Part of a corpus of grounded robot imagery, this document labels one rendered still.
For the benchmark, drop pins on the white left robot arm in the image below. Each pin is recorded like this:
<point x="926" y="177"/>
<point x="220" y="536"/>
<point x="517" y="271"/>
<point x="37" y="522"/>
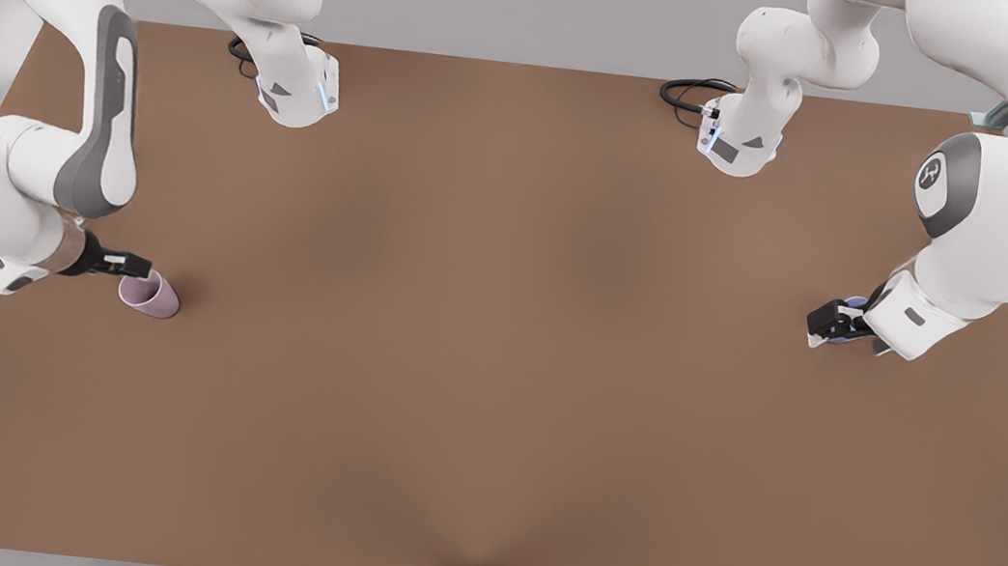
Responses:
<point x="998" y="231"/>

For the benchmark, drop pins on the purple cup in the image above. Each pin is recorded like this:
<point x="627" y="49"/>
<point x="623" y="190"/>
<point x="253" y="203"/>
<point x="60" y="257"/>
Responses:
<point x="855" y="303"/>

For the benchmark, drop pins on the pink cup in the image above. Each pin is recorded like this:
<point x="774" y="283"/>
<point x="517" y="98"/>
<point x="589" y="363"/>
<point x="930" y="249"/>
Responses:
<point x="154" y="295"/>

